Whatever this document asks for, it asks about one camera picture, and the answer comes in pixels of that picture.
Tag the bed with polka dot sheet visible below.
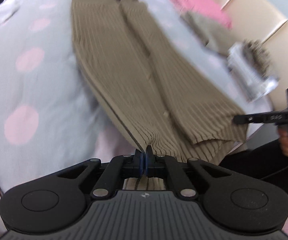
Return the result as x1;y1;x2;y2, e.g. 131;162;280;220
0;0;280;235

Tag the grey-green fleece garment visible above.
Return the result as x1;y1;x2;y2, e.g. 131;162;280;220
180;11;230;55

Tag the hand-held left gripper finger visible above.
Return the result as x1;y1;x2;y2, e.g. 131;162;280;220
144;145;232;198
57;149;144;197

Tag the person's dark clothing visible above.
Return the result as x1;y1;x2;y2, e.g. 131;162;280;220
219;140;288;202

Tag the beige padded headboard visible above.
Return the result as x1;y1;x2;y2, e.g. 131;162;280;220
194;0;288;88

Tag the black cable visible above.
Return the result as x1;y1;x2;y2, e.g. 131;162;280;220
260;159;288;180

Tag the tan striped shirt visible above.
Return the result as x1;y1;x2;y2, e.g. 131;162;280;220
70;0;249;193

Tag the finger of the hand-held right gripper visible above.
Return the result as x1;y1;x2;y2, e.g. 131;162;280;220
233;111;288;126

